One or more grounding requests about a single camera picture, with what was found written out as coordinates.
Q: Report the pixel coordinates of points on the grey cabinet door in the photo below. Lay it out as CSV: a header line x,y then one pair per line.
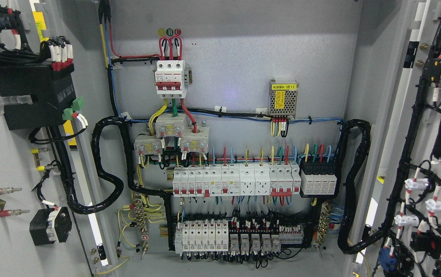
x,y
19,257
396,88

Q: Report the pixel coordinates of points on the current transformer group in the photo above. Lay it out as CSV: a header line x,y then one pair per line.
x,y
169,128

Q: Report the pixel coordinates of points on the white socket breaker row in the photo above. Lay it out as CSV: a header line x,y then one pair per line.
x,y
279,180

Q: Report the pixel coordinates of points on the metal mesh power supply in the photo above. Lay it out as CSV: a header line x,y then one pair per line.
x,y
283,97

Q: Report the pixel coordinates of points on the red main circuit breaker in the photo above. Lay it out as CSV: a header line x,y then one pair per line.
x,y
172,79

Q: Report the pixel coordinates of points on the lower white breaker row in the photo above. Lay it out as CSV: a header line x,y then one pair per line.
x,y
201,237

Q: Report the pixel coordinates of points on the relay terminal row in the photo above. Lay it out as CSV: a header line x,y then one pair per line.
x,y
260,234

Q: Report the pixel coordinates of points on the black surge protector block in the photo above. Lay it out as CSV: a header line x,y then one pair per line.
x,y
318,179

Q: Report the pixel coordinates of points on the black digital power meter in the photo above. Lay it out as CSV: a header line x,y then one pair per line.
x,y
35,95

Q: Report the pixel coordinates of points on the yellow terminal post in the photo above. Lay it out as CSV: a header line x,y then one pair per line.
x,y
43,161

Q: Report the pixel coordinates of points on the rotary selector switch left door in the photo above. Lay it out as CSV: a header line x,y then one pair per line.
x,y
50,225

